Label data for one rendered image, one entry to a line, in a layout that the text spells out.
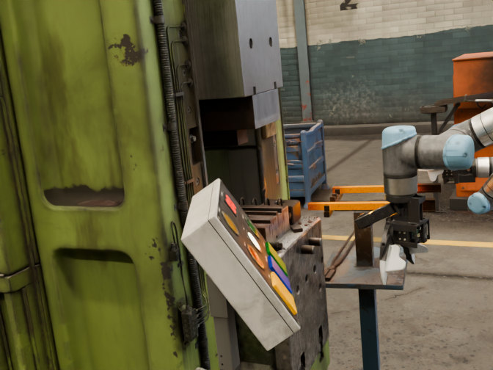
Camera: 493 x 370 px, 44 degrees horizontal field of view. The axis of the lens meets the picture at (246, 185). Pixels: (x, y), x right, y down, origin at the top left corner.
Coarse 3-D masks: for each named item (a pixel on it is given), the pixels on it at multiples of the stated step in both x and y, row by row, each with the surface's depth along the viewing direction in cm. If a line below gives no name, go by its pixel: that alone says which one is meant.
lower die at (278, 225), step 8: (256, 216) 186; (264, 216) 185; (272, 216) 184; (280, 216) 188; (288, 216) 194; (256, 224) 181; (264, 224) 180; (272, 224) 182; (280, 224) 188; (288, 224) 194; (264, 232) 177; (272, 232) 182; (280, 232) 188; (272, 240) 182
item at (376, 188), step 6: (336, 186) 240; (342, 186) 239; (348, 186) 238; (354, 186) 237; (360, 186) 236; (366, 186) 235; (372, 186) 234; (378, 186) 233; (420, 186) 228; (426, 186) 228; (432, 186) 227; (438, 186) 226; (342, 192) 238; (348, 192) 237; (354, 192) 236; (360, 192) 235; (366, 192) 235; (420, 192) 228
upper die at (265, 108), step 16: (256, 96) 171; (272, 96) 182; (208, 112) 175; (224, 112) 173; (240, 112) 171; (256, 112) 171; (272, 112) 182; (208, 128) 176; (224, 128) 174; (240, 128) 172; (256, 128) 171
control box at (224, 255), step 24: (216, 192) 129; (192, 216) 124; (216, 216) 112; (240, 216) 136; (192, 240) 112; (216, 240) 112; (240, 240) 117; (264, 240) 145; (216, 264) 113; (240, 264) 113; (264, 264) 124; (240, 288) 114; (264, 288) 114; (240, 312) 115; (264, 312) 115; (288, 312) 116; (264, 336) 116; (288, 336) 116
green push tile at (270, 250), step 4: (268, 244) 142; (268, 248) 139; (272, 248) 143; (268, 252) 137; (272, 252) 140; (272, 256) 137; (276, 256) 140; (276, 260) 138; (280, 260) 143; (280, 264) 139; (284, 264) 144; (280, 268) 138; (284, 268) 140; (284, 272) 138
